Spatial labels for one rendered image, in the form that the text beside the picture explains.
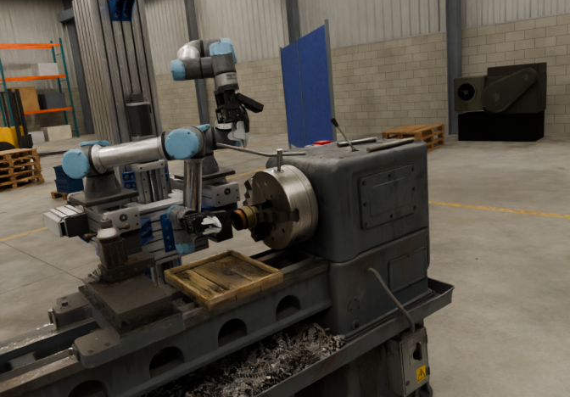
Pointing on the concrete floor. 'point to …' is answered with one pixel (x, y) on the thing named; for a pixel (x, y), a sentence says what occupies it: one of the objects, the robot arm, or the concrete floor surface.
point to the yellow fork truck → (8, 135)
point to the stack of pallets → (10, 176)
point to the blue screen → (309, 88)
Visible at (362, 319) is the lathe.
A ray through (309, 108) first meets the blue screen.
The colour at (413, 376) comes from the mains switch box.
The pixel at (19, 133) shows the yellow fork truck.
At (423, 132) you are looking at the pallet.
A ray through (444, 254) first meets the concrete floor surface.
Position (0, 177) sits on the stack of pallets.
